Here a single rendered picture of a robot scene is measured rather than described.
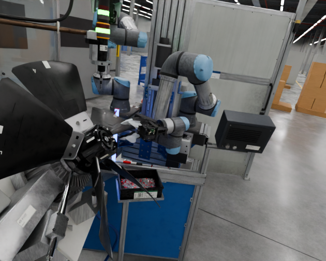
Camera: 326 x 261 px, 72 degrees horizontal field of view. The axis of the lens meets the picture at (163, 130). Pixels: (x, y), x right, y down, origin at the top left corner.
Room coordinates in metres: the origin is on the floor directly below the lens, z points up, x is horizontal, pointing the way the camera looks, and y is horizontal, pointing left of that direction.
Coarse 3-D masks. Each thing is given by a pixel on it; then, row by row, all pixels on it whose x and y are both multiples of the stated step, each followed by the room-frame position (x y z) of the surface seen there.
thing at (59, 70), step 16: (32, 64) 0.76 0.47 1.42; (64, 64) 0.85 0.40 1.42; (32, 80) 0.72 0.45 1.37; (48, 80) 0.75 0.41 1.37; (64, 80) 0.78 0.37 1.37; (80, 80) 0.83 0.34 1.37; (48, 96) 0.71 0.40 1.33; (64, 96) 0.74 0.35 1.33; (80, 96) 0.77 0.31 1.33; (64, 112) 0.70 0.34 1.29; (80, 112) 0.72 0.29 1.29
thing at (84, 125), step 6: (78, 114) 0.72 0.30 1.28; (84, 114) 0.73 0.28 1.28; (66, 120) 0.69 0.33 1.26; (72, 120) 0.70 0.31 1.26; (78, 120) 0.71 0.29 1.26; (90, 120) 0.72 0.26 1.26; (72, 126) 0.69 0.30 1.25; (78, 126) 0.69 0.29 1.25; (84, 126) 0.70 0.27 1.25; (90, 126) 0.71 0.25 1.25
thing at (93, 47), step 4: (88, 32) 0.73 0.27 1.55; (92, 32) 0.74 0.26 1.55; (96, 32) 0.75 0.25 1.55; (84, 36) 0.75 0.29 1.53; (88, 36) 0.73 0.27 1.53; (92, 36) 0.74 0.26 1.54; (88, 40) 0.73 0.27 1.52; (92, 40) 0.73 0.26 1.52; (96, 40) 0.74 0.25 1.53; (92, 44) 0.73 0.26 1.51; (96, 44) 0.74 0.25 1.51; (92, 48) 0.74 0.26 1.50; (96, 48) 0.75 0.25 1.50; (92, 52) 0.74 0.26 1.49; (96, 52) 0.75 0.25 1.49; (92, 56) 0.74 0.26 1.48; (96, 56) 0.75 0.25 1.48; (92, 60) 0.74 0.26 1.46; (96, 60) 0.75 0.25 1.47; (96, 64) 0.74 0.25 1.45; (100, 64) 0.74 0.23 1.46; (104, 64) 0.74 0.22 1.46; (108, 64) 0.75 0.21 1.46
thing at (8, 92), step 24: (0, 96) 0.44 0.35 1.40; (24, 96) 0.49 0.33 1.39; (0, 120) 0.42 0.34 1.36; (24, 120) 0.47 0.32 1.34; (48, 120) 0.52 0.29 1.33; (0, 144) 0.40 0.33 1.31; (24, 144) 0.45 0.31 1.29; (48, 144) 0.51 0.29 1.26; (0, 168) 0.39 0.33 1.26; (24, 168) 0.45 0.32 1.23
